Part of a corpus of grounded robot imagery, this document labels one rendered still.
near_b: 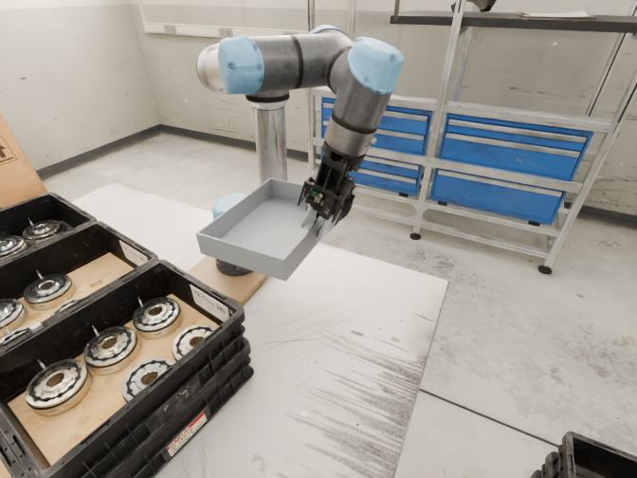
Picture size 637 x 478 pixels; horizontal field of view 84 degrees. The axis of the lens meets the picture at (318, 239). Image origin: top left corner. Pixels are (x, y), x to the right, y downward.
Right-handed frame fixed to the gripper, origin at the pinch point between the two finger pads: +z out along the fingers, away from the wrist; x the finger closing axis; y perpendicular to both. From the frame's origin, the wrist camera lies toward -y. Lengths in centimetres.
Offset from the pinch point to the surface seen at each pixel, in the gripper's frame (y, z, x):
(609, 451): -6, 26, 83
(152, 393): 35.4, 19.0, -10.3
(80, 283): 15, 42, -53
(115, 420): 41.3, 18.9, -12.0
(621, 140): -242, 9, 132
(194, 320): 13.6, 31.3, -17.9
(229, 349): 18.5, 25.6, -5.5
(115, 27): -247, 91, -310
